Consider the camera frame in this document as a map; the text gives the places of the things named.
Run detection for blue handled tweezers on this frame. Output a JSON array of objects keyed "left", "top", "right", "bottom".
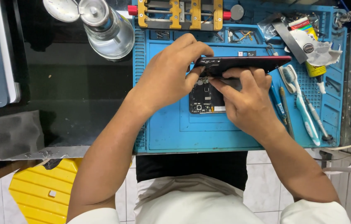
[{"left": 269, "top": 82, "right": 288, "bottom": 125}]

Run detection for yellow plastic stool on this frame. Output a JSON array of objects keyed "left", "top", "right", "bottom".
[{"left": 9, "top": 158, "right": 83, "bottom": 224}]

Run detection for blue white toothbrush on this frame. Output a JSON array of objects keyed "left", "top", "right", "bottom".
[{"left": 283, "top": 64, "right": 321, "bottom": 147}]

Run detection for grey cloth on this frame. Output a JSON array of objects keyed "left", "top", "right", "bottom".
[{"left": 0, "top": 110, "right": 45, "bottom": 160}]

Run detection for black opened phone body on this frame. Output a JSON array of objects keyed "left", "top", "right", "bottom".
[{"left": 189, "top": 77, "right": 243, "bottom": 114}]

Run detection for silver precision screwdriver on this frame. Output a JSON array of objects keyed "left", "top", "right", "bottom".
[{"left": 301, "top": 91, "right": 334, "bottom": 144}]

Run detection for crumpled white tissue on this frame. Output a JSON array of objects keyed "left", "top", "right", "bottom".
[{"left": 314, "top": 41, "right": 343, "bottom": 67}]

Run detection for crumpled foil scrap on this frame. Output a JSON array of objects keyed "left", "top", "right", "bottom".
[{"left": 334, "top": 11, "right": 351, "bottom": 29}]

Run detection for yellow glue bottle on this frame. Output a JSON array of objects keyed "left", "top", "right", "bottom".
[{"left": 289, "top": 17, "right": 328, "bottom": 94}]

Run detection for grey metal strip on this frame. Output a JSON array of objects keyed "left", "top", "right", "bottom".
[{"left": 271, "top": 18, "right": 309, "bottom": 65}]

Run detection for person's white shirt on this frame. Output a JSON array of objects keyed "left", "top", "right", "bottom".
[{"left": 67, "top": 174, "right": 351, "bottom": 224}]

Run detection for brass metal spudger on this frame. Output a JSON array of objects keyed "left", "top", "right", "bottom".
[{"left": 279, "top": 87, "right": 295, "bottom": 140}]

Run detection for red phone back cover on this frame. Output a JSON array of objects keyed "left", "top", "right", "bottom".
[{"left": 193, "top": 55, "right": 292, "bottom": 78}]

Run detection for clear plastic bag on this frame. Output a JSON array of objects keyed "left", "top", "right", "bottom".
[{"left": 257, "top": 13, "right": 289, "bottom": 41}]

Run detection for person's right hand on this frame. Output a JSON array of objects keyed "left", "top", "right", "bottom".
[{"left": 208, "top": 67, "right": 287, "bottom": 144}]

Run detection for glass pump dispenser bottle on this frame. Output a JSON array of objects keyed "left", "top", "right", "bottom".
[{"left": 43, "top": 0, "right": 136, "bottom": 60}]

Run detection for grey round disc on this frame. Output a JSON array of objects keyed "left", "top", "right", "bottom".
[{"left": 230, "top": 4, "right": 245, "bottom": 21}]

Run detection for person's left hand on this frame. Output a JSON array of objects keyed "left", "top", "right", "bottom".
[{"left": 132, "top": 33, "right": 215, "bottom": 118}]

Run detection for yellow metal board holder clamp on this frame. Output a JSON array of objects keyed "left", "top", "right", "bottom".
[{"left": 128, "top": 0, "right": 232, "bottom": 32}]

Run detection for blue silicone repair mat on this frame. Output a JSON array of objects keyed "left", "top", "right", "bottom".
[{"left": 132, "top": 0, "right": 348, "bottom": 153}]

